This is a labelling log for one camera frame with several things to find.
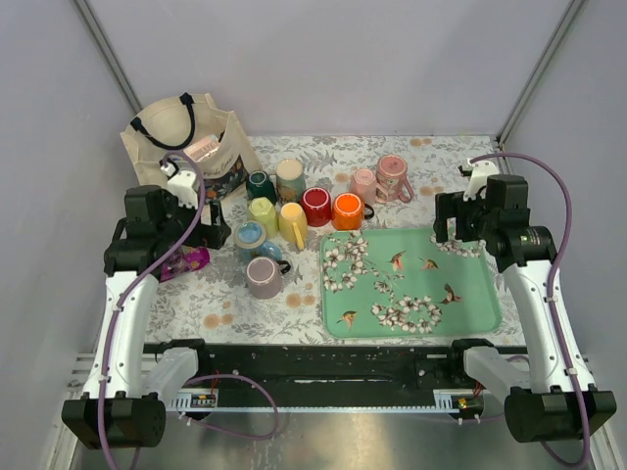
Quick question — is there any orange mug black handle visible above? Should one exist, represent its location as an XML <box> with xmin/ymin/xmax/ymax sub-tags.
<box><xmin>331</xmin><ymin>192</ymin><xmax>374</xmax><ymax>231</ymax></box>

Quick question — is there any cream floral mug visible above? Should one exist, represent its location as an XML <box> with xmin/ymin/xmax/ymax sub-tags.
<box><xmin>275</xmin><ymin>159</ymin><xmax>306</xmax><ymax>205</ymax></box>

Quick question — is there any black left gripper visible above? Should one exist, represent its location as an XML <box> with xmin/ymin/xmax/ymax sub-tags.
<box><xmin>157</xmin><ymin>190</ymin><xmax>230</xmax><ymax>249</ymax></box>

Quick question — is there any lilac mug black handle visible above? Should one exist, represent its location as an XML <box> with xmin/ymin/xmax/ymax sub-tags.
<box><xmin>246</xmin><ymin>257</ymin><xmax>291</xmax><ymax>300</ymax></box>

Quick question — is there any green hummingbird tray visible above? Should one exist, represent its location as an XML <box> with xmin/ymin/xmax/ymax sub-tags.
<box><xmin>320</xmin><ymin>228</ymin><xmax>502</xmax><ymax>340</ymax></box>

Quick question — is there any lime green mug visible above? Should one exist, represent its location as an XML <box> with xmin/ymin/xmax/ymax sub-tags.
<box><xmin>247</xmin><ymin>197</ymin><xmax>278</xmax><ymax>239</ymax></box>

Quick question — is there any small pale pink mug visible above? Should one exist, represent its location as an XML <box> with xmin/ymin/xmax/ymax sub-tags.
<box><xmin>349</xmin><ymin>168</ymin><xmax>377</xmax><ymax>206</ymax></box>

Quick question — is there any dark green mug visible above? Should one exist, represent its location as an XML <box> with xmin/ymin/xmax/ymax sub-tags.
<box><xmin>246</xmin><ymin>170</ymin><xmax>277</xmax><ymax>205</ymax></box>

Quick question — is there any floral table mat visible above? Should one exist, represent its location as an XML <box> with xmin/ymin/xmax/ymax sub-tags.
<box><xmin>147</xmin><ymin>136</ymin><xmax>524</xmax><ymax>346</ymax></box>

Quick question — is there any beige canvas tote bag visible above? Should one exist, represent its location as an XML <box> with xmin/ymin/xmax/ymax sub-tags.
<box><xmin>121</xmin><ymin>92</ymin><xmax>263</xmax><ymax>201</ymax></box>

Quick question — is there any pink box in bag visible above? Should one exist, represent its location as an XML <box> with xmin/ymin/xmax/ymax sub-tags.
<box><xmin>184</xmin><ymin>134</ymin><xmax>220</xmax><ymax>163</ymax></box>

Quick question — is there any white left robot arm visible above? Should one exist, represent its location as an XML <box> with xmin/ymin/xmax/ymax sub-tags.
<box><xmin>62</xmin><ymin>185</ymin><xmax>230</xmax><ymax>450</ymax></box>

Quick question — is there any tall pink floral mug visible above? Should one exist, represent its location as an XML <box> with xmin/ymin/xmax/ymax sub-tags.
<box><xmin>375</xmin><ymin>155</ymin><xmax>414</xmax><ymax>204</ymax></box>

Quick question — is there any red mug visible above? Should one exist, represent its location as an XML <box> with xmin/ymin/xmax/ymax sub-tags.
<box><xmin>300</xmin><ymin>187</ymin><xmax>332</xmax><ymax>227</ymax></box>

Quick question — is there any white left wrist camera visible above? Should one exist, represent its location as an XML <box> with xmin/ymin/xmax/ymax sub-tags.
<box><xmin>161</xmin><ymin>161</ymin><xmax>200</xmax><ymax>209</ymax></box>

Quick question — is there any blue glazed mug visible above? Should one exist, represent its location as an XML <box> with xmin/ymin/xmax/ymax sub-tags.
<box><xmin>233</xmin><ymin>220</ymin><xmax>282</xmax><ymax>262</ymax></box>

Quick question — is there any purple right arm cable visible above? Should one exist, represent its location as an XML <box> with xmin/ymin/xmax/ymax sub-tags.
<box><xmin>458</xmin><ymin>153</ymin><xmax>592</xmax><ymax>465</ymax></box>

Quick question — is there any purple snack packet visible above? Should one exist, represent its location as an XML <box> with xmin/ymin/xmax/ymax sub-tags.
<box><xmin>160</xmin><ymin>246</ymin><xmax>211</xmax><ymax>283</ymax></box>

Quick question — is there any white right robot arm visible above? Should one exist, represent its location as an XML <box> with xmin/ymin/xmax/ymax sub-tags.
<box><xmin>434</xmin><ymin>170</ymin><xmax>616</xmax><ymax>443</ymax></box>

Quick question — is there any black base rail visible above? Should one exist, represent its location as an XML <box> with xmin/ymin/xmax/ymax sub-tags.
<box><xmin>141</xmin><ymin>340</ymin><xmax>491</xmax><ymax>410</ymax></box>

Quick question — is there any yellow mug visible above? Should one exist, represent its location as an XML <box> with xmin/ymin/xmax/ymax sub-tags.
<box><xmin>278</xmin><ymin>203</ymin><xmax>308</xmax><ymax>251</ymax></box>

